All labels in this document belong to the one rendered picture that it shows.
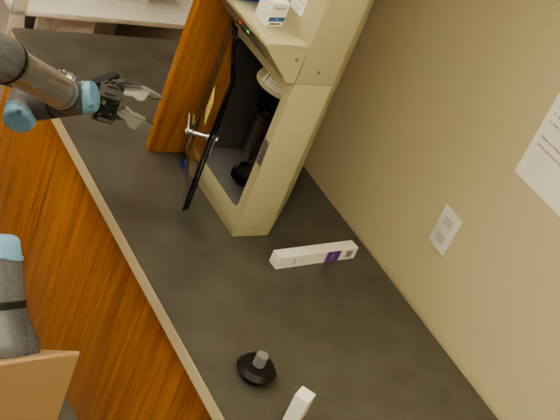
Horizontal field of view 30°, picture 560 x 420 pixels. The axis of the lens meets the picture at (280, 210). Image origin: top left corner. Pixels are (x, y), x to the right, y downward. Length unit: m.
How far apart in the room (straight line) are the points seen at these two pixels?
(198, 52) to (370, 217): 0.66
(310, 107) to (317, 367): 0.62
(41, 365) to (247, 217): 0.94
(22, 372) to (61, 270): 1.15
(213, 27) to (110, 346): 0.87
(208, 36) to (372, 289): 0.79
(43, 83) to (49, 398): 0.67
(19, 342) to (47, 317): 1.21
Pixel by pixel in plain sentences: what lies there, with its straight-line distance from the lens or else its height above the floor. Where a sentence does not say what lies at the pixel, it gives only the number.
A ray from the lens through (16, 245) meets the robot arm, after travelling 1.97.
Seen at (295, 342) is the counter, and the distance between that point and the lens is 2.48.
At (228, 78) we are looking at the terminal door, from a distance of 2.46.
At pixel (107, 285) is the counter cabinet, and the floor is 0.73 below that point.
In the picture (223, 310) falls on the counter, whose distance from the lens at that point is 2.47.
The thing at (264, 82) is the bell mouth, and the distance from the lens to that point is 2.62.
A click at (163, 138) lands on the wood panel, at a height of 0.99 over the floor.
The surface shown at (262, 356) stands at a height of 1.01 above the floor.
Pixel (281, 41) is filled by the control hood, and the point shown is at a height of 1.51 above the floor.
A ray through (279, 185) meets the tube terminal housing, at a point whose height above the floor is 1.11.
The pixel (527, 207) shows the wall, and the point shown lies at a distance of 2.50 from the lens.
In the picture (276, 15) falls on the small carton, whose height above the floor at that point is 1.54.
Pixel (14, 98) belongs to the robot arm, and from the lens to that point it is 2.47.
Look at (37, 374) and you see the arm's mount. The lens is 1.92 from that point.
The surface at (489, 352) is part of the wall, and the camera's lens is 2.62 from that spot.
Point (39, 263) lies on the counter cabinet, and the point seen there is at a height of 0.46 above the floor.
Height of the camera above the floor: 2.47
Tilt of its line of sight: 32 degrees down
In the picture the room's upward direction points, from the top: 23 degrees clockwise
